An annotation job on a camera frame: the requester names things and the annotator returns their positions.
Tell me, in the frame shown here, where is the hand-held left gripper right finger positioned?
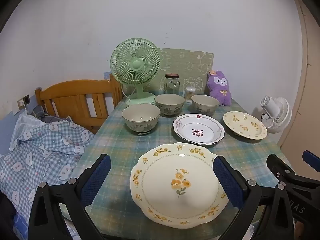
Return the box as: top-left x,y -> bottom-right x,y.
212,156 -> 295,240

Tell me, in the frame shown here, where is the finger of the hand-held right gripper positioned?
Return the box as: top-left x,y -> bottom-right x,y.
266,154 -> 298,184
302,150 -> 320,172

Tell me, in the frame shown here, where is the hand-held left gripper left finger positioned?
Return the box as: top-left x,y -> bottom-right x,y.
28,154 -> 112,240

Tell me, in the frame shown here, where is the small yellow floral plate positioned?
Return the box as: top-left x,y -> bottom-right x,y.
223,111 -> 268,140

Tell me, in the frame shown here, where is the large yellow floral plate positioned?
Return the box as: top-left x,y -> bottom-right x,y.
130,142 -> 230,229

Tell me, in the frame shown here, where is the white plate with red print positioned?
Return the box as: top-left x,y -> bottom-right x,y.
173,113 -> 225,146

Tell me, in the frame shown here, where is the green floral ceramic bowl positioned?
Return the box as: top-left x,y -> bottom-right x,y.
154,94 -> 185,117
121,104 -> 161,135
191,94 -> 220,117

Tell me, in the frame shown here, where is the plaid tablecloth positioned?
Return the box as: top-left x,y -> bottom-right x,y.
59,97 -> 295,240

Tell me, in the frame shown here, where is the white desk fan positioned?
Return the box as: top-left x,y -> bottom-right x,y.
252,95 -> 292,134

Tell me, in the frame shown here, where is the blue checked printed quilt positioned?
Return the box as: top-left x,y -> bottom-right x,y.
0,110 -> 95,230

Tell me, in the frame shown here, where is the grey plaid cloth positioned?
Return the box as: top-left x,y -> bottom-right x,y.
31,104 -> 72,124

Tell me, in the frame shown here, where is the beige door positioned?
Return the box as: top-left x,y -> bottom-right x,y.
292,0 -> 320,155

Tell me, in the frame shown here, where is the wooden bed headboard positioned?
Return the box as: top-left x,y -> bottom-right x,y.
34,76 -> 123,135

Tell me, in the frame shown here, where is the purple plush toy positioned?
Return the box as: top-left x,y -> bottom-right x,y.
206,70 -> 232,106

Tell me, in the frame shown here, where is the cotton swab container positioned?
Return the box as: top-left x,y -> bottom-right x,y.
184,86 -> 197,103

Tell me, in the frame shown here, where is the glass jar with dark lid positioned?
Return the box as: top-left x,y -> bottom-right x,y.
164,73 -> 181,95

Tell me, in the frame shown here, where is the green desk fan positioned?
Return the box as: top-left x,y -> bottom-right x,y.
110,38 -> 161,106

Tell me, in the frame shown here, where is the green patterned board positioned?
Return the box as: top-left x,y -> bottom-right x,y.
150,47 -> 215,98

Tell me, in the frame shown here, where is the white fan cable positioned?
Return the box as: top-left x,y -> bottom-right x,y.
121,83 -> 131,100

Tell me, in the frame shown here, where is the wall socket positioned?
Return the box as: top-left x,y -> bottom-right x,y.
17,94 -> 31,111

